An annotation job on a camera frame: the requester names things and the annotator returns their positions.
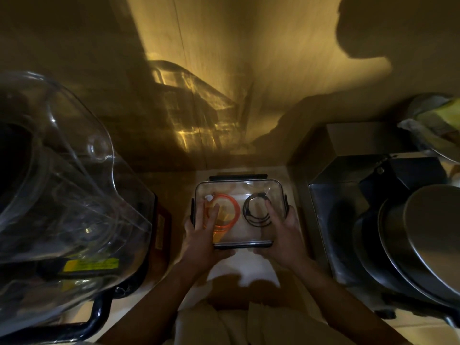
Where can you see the clear blender jar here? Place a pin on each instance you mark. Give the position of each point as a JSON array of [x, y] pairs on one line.
[[72, 193]]

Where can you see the person's right forearm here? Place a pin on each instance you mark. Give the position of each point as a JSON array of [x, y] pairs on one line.
[[341, 308]]

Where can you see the person's left hand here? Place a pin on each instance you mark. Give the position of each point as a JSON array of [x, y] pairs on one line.
[[201, 247]]

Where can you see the person's left forearm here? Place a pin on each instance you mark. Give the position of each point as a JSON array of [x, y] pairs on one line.
[[154, 305]]

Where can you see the cardboard box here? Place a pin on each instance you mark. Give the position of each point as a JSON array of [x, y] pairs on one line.
[[363, 138]]

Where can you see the person's left thumb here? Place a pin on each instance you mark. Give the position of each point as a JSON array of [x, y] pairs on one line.
[[213, 217]]

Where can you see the steel pot lid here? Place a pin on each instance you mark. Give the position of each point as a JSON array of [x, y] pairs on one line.
[[427, 240]]

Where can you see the plastic bag with yellow contents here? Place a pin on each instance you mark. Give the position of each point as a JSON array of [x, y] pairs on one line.
[[436, 122]]

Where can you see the person's right thumb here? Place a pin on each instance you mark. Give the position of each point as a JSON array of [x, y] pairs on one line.
[[274, 215]]

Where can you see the black folded holder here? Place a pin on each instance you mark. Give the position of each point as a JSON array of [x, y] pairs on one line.
[[406, 176]]

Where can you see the small white plug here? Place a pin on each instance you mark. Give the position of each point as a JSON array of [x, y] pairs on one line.
[[208, 199]]

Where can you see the person's beige trousers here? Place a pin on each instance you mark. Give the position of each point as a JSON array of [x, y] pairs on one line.
[[258, 326]]

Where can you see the black pan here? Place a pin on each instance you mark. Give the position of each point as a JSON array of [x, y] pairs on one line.
[[370, 255]]

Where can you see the brown box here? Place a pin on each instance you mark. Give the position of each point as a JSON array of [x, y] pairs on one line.
[[162, 233]]

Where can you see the steel tray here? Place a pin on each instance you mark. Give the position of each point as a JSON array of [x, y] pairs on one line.
[[330, 219]]

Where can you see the clear plastic container black clips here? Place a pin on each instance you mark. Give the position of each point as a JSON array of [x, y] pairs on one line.
[[237, 190]]

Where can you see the person's right hand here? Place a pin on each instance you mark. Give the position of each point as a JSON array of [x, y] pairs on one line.
[[285, 247]]

